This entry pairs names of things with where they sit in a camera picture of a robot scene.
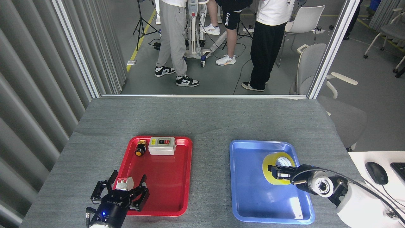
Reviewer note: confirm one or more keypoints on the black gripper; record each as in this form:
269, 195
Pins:
114, 209
303, 177

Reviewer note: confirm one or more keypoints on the yellow tape roll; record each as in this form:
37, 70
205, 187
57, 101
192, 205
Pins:
269, 160

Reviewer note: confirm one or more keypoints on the white red circuit breaker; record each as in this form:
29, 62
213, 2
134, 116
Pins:
124, 183

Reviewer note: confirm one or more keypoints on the blue plastic tray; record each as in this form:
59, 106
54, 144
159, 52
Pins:
250, 190

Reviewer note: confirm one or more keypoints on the black orange push button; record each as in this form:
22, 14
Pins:
139, 148

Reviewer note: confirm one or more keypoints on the red plastic tray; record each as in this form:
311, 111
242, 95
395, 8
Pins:
167, 177

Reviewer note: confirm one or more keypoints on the white desk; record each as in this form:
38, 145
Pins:
360, 160

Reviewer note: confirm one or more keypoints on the black computer mouse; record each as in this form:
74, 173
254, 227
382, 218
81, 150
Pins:
376, 173

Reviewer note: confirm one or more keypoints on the grey office chair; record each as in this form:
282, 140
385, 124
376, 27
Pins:
308, 66

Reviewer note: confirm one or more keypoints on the black keyboard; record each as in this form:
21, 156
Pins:
399, 169

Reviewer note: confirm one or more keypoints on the person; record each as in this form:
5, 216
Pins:
231, 34
352, 22
172, 38
267, 47

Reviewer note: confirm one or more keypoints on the black power adapter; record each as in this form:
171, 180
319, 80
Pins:
156, 46

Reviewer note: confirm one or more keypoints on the white power strip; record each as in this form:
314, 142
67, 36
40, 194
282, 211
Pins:
319, 31

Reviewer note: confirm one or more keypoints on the white plastic chair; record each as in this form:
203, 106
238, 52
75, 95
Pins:
307, 20

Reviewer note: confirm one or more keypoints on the white wheeled stand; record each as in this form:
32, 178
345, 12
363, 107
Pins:
193, 38

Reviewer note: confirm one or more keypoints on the black tripod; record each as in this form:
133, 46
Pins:
141, 22

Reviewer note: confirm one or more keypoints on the grey wheeled chair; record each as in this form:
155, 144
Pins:
392, 31

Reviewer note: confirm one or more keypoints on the white two-button switch box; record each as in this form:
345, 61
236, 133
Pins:
161, 148

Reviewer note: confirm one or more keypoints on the silver rail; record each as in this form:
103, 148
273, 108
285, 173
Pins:
202, 96

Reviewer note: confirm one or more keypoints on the silver post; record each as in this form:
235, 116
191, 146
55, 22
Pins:
77, 50
332, 50

